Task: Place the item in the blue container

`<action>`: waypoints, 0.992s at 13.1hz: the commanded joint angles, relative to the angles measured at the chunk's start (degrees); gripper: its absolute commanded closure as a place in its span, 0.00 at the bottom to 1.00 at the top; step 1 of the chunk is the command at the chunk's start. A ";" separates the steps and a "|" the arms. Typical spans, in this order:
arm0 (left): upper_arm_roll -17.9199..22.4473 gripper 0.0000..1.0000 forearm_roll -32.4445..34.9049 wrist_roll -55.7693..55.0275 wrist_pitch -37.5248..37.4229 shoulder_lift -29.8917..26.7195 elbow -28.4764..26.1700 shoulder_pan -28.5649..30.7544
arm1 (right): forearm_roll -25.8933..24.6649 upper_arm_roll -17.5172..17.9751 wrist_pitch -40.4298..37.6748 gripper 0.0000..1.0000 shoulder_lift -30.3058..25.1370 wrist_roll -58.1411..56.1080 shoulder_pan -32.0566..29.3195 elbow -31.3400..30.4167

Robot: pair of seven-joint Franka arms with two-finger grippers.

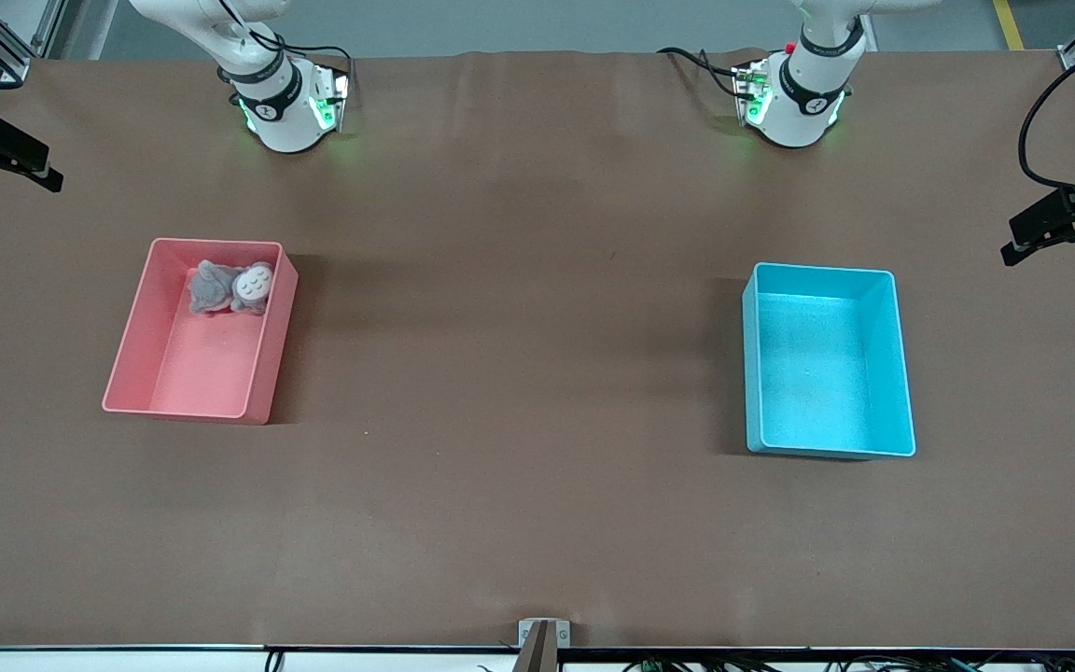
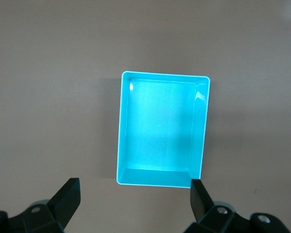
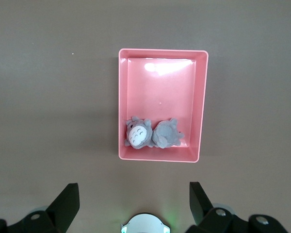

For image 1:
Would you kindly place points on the dark grey plush toy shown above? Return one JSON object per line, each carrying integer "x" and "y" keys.
{"x": 206, "y": 289}

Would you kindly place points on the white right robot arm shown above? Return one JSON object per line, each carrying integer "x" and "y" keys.
{"x": 281, "y": 112}

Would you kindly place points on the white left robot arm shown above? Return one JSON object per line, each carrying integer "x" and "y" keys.
{"x": 803, "y": 112}

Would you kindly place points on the pink plastic box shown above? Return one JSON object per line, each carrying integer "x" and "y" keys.
{"x": 211, "y": 373}

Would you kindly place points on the blue plastic box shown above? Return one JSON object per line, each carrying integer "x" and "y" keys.
{"x": 827, "y": 401}

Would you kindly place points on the brown table cover sheet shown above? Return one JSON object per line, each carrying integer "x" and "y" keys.
{"x": 537, "y": 513}

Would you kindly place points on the white table edge rail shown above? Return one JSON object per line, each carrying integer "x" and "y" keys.
{"x": 127, "y": 661}

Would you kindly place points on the metal table edge bracket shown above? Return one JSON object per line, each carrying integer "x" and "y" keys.
{"x": 561, "y": 635}

